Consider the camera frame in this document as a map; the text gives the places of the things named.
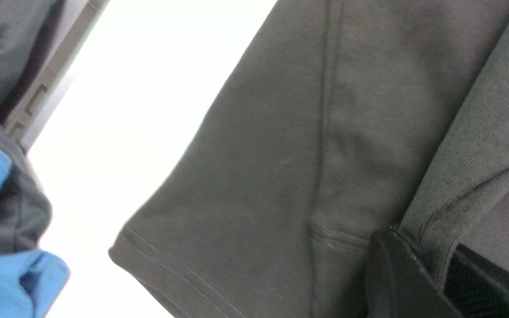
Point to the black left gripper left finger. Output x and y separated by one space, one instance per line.
397 285

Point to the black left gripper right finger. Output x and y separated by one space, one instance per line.
477 287

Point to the gray long-sleeved shirt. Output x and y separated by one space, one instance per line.
342 118

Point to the blue crumpled shirt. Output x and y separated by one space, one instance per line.
30 278

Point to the dark teal crumpled shirt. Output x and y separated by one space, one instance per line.
25 212

